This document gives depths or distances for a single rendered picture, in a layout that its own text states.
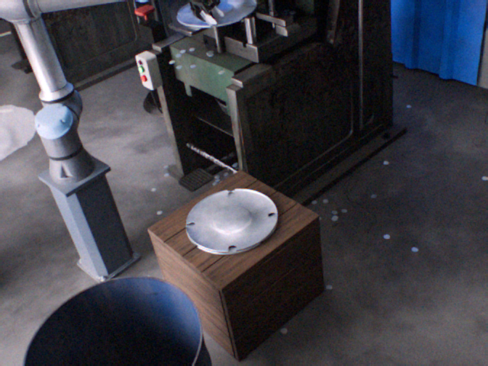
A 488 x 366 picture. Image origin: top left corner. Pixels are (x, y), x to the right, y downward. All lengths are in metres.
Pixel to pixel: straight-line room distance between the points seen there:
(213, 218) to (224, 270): 0.22
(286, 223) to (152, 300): 0.48
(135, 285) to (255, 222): 0.44
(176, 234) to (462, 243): 1.04
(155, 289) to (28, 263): 1.02
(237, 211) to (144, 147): 1.19
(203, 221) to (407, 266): 0.76
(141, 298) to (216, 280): 0.22
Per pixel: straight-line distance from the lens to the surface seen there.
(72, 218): 2.06
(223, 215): 1.80
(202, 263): 1.68
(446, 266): 2.13
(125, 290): 1.56
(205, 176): 2.32
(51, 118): 1.91
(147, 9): 2.34
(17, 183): 2.95
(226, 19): 2.04
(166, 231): 1.82
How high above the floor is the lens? 1.53
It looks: 38 degrees down
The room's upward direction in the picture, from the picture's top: 10 degrees counter-clockwise
